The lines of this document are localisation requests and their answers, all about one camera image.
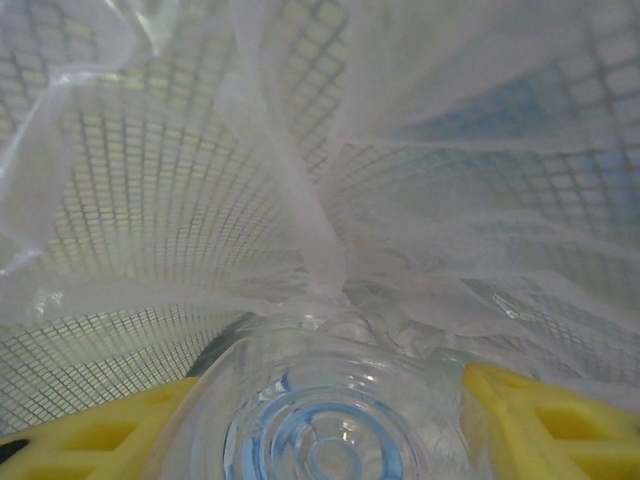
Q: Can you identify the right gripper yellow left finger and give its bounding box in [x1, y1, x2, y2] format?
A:
[0, 377, 201, 480]

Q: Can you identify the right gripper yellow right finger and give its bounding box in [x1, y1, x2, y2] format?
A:
[462, 363, 640, 480]

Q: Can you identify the clear bottle blue-tinted base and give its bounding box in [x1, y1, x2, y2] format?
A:
[149, 309, 496, 480]

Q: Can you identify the grey mesh waste bin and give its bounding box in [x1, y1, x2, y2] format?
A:
[0, 0, 640, 436]

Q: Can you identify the clear plastic bin liner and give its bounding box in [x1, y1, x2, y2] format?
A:
[0, 0, 640, 381]

